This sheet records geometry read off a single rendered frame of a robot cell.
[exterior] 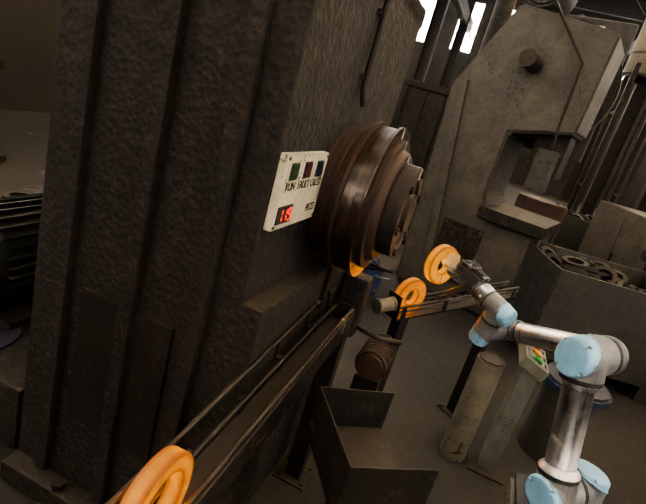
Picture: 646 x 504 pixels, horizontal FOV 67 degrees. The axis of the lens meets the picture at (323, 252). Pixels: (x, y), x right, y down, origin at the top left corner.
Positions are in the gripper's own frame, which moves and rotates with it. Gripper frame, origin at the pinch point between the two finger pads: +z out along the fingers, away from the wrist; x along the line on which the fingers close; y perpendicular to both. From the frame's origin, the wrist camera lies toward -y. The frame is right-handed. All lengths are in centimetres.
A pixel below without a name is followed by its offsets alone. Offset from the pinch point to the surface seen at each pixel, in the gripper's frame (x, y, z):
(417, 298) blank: -3.4, -22.3, 2.1
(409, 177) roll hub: 50, 35, -9
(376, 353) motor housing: 21.5, -36.4, -12.5
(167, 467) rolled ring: 122, 1, -59
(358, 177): 67, 31, -8
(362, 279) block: 32.0, -12.9, 2.9
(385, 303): 14.7, -23.8, 1.3
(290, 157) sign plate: 93, 36, -14
